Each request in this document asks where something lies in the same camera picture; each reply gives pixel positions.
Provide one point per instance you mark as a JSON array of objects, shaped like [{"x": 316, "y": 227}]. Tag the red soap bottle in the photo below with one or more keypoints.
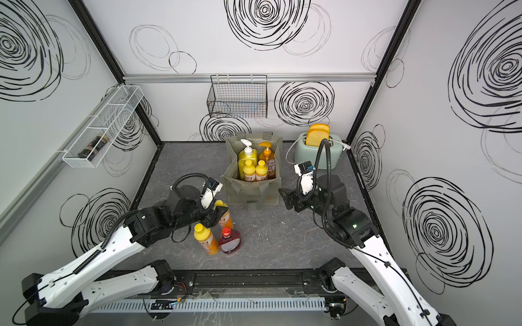
[{"x": 230, "y": 240}]

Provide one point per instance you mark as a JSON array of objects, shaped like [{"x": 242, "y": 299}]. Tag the yellow pump soap bottle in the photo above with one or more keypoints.
[{"x": 249, "y": 153}]

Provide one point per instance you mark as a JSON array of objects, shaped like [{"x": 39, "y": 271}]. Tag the dark item in shelf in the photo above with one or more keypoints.
[{"x": 94, "y": 147}]

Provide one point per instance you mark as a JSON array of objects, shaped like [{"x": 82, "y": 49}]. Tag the yellow cap bottle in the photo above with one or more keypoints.
[
  {"x": 261, "y": 171},
  {"x": 205, "y": 237},
  {"x": 226, "y": 219},
  {"x": 249, "y": 171}
]

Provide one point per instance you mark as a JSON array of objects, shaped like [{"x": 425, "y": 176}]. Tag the white slotted cable duct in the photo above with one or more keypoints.
[{"x": 262, "y": 304}]

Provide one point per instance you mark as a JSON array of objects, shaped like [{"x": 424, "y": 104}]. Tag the toast slice front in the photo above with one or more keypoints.
[{"x": 315, "y": 136}]

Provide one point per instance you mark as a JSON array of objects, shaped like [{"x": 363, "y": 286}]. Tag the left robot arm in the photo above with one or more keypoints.
[{"x": 64, "y": 296}]

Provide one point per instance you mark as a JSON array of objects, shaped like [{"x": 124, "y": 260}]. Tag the toast slice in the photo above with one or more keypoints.
[
  {"x": 324, "y": 127},
  {"x": 315, "y": 136}
]

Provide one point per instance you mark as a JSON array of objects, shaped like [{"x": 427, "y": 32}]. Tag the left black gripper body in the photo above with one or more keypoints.
[{"x": 199, "y": 214}]

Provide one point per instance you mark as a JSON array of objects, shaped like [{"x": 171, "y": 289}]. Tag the green fabric shopping bag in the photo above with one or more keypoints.
[{"x": 257, "y": 194}]

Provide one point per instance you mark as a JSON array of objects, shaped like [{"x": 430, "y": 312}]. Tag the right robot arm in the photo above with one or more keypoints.
[{"x": 394, "y": 300}]

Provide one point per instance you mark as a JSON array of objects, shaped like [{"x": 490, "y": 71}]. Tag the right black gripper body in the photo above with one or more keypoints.
[{"x": 312, "y": 201}]

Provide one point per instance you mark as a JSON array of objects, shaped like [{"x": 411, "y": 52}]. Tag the black wire basket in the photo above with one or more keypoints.
[{"x": 240, "y": 95}]

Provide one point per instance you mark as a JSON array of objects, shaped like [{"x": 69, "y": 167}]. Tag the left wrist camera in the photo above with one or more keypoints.
[{"x": 208, "y": 198}]

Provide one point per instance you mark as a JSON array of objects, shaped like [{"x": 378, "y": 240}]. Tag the toast slice back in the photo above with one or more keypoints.
[{"x": 324, "y": 127}]

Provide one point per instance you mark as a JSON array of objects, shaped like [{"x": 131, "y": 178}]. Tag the mint green toaster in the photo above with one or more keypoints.
[{"x": 305, "y": 152}]

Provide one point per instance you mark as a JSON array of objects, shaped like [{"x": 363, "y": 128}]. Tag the white wire shelf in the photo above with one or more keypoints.
[{"x": 116, "y": 118}]

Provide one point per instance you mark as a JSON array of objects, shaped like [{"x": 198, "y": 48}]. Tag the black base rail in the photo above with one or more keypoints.
[{"x": 296, "y": 281}]

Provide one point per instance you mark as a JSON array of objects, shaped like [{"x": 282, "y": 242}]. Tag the orange pump soap bottle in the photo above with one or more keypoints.
[{"x": 267, "y": 155}]

